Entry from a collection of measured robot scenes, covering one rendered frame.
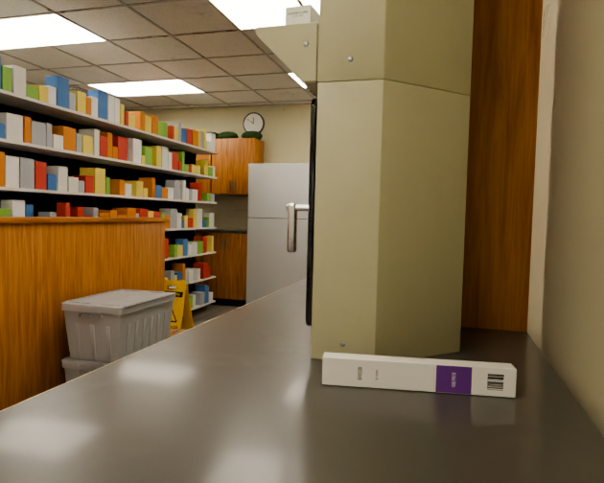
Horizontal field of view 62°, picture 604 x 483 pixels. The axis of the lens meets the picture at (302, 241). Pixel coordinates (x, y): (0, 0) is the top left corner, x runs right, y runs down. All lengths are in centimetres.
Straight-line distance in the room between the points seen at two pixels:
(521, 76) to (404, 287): 58
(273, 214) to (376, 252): 523
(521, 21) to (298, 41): 56
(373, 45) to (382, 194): 24
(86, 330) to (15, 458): 253
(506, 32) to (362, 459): 98
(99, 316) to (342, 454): 257
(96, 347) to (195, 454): 258
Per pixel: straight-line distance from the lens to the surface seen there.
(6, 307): 303
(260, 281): 614
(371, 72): 87
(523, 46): 126
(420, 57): 92
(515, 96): 124
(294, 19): 101
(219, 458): 56
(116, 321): 299
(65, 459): 59
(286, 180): 601
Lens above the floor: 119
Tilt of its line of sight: 3 degrees down
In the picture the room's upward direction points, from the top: 1 degrees clockwise
